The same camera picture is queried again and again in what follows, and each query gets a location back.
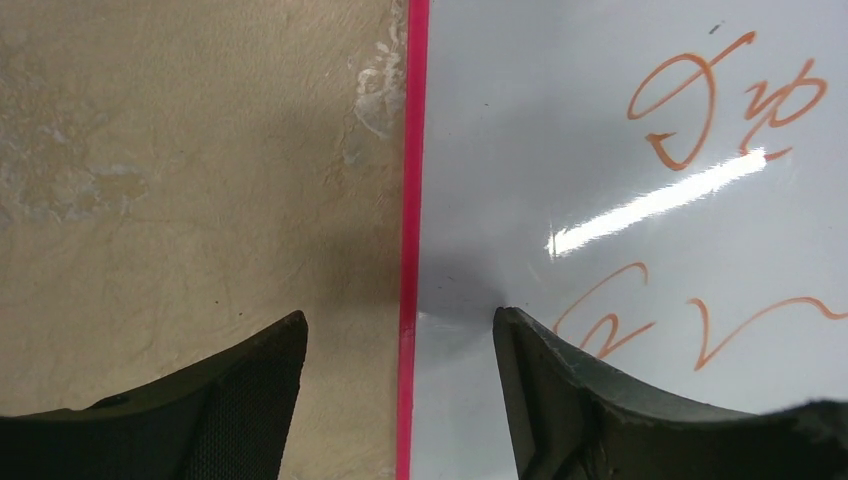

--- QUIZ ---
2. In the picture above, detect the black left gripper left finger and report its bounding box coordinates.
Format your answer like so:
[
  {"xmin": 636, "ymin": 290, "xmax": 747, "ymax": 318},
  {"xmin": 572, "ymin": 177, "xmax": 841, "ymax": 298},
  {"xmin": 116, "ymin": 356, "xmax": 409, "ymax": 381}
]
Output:
[{"xmin": 1, "ymin": 311, "xmax": 308, "ymax": 479}]

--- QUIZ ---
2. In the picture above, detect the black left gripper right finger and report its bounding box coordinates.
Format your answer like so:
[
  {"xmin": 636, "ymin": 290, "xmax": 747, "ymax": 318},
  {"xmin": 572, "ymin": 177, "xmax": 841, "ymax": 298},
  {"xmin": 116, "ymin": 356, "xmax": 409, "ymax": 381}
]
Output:
[{"xmin": 492, "ymin": 307, "xmax": 847, "ymax": 479}]

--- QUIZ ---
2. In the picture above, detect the white board with pink rim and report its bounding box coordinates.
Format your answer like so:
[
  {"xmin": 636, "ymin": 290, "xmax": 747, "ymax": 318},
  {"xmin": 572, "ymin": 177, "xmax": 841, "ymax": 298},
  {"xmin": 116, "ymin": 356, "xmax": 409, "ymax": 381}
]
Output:
[{"xmin": 397, "ymin": 1, "xmax": 847, "ymax": 479}]

